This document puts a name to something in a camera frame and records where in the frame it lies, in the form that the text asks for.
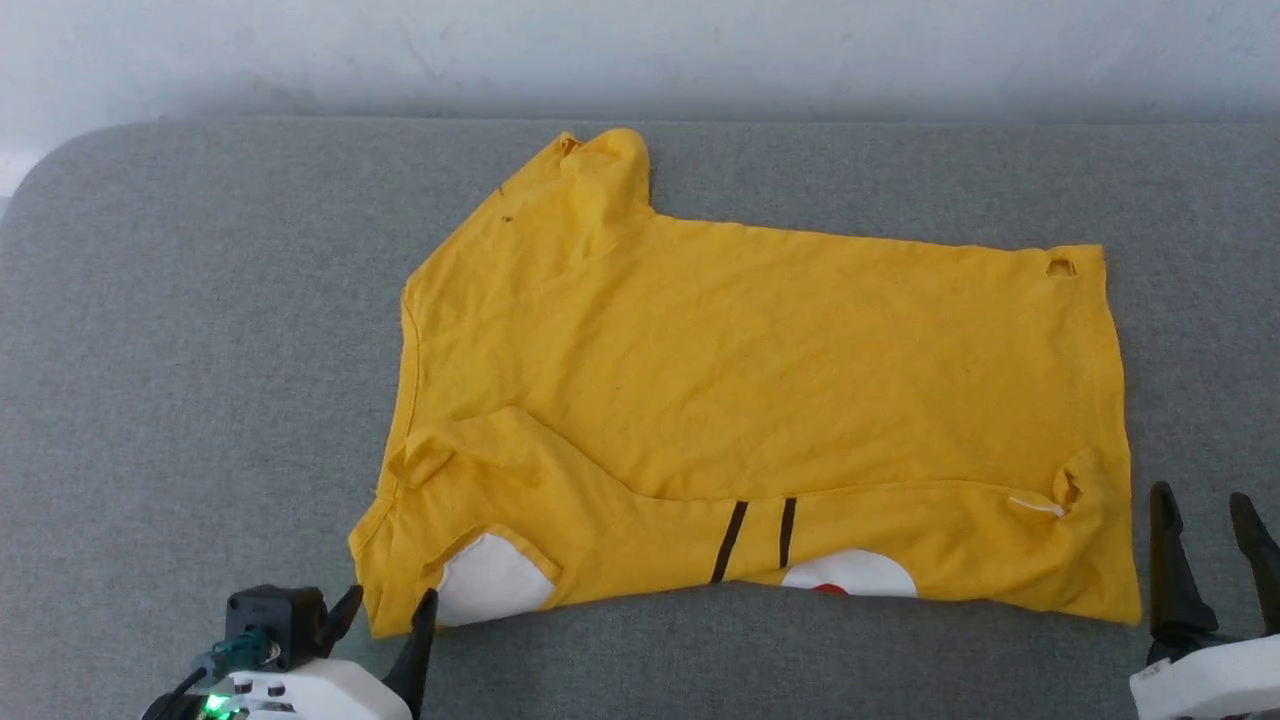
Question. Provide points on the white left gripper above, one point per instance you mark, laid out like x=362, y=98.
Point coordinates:
x=310, y=695

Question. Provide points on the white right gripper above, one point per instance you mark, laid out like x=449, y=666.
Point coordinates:
x=1210, y=680

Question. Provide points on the yellow cartoon print T-shirt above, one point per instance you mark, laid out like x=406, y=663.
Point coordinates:
x=750, y=380

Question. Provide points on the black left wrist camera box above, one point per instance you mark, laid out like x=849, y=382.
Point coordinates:
x=275, y=615

